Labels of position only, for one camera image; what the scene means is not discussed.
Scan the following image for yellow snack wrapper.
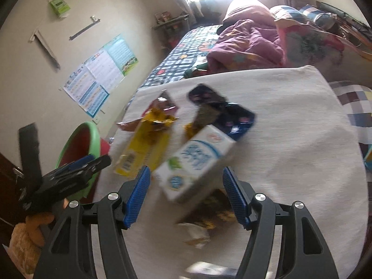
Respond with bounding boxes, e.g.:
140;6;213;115
114;107;177;179

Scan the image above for red bin with green rim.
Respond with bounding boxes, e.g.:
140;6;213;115
56;122;110;203

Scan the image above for white blue milk carton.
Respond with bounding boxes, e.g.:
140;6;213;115
153;125;236;203

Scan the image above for dark blue floral wrapper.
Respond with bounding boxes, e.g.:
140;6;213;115
185;84;255;141

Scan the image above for dark brown snack packet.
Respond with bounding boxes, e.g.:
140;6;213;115
176;189;236;230

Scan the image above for yellow plush toy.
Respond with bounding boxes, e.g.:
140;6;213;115
6;212;55;278

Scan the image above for grey cloth mat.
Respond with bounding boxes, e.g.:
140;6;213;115
124;66;368;278

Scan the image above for blue white crumpled wrapper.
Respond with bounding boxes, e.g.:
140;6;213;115
185;261;238;278

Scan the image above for silver pink foil wrapper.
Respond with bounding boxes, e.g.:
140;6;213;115
116;90;178;132

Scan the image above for blue checked bed sheet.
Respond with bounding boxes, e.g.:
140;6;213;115
126;25;221;109

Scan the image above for plaid blanket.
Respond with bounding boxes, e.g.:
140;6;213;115
328;80;372;172

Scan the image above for purple quilt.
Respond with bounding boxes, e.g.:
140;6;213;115
206;3;285;74

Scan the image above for small shelf with items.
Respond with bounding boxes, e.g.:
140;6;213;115
151;11;190;50

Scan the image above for floral pink pillow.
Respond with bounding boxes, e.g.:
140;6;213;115
270;5;371;87

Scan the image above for educational wall posters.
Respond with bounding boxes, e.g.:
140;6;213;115
63;35;138;118

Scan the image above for metal wall bracket left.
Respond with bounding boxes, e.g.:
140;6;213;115
28;28;61;70

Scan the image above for metal wall bracket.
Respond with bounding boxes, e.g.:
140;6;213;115
69;16;101;41
28;28;61;70

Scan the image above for metal wall bracket right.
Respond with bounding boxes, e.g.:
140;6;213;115
69;16;101;41

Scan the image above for green wall box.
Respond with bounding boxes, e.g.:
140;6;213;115
49;0;71;18

